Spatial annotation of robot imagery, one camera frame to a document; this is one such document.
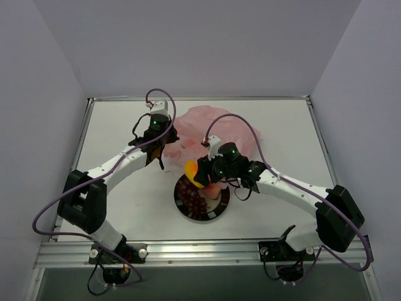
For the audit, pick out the orange fake fruit slice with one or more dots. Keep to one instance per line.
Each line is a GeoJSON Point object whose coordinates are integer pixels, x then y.
{"type": "Point", "coordinates": [190, 170]}

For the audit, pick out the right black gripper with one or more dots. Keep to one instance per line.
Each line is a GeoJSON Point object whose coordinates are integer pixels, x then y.
{"type": "Point", "coordinates": [203, 172]}

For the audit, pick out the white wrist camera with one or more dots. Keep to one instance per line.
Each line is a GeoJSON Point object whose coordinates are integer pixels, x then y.
{"type": "Point", "coordinates": [158, 107]}
{"type": "Point", "coordinates": [212, 144]}

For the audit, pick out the pink plastic bag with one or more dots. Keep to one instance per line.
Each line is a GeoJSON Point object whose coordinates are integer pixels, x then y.
{"type": "Point", "coordinates": [192, 123]}

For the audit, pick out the aluminium front rail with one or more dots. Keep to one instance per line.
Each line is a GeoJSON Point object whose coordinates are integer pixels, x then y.
{"type": "Point", "coordinates": [195, 253]}

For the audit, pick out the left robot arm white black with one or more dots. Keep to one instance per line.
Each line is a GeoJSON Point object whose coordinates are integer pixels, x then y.
{"type": "Point", "coordinates": [85, 202]}

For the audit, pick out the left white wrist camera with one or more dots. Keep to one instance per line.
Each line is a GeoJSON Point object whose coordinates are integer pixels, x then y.
{"type": "Point", "coordinates": [158, 107]}

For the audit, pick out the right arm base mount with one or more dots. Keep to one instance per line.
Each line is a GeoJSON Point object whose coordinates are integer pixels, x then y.
{"type": "Point", "coordinates": [278, 250]}

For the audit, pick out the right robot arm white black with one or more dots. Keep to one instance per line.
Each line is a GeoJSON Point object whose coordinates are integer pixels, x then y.
{"type": "Point", "coordinates": [337, 218]}

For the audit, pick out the fake peach pink yellow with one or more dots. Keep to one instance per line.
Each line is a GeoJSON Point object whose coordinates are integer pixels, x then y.
{"type": "Point", "coordinates": [212, 191]}

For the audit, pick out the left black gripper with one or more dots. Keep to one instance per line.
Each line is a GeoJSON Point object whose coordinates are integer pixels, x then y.
{"type": "Point", "coordinates": [157, 150]}

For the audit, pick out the round plate dark rim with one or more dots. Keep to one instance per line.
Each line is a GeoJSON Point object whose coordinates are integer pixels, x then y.
{"type": "Point", "coordinates": [216, 207]}

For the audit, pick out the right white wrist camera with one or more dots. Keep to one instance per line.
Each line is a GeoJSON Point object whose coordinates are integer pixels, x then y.
{"type": "Point", "coordinates": [212, 144]}

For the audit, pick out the red fake grape bunch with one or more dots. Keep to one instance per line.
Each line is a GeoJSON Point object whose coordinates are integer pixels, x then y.
{"type": "Point", "coordinates": [189, 200]}

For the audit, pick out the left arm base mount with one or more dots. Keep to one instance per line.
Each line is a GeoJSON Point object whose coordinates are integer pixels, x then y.
{"type": "Point", "coordinates": [135, 254]}

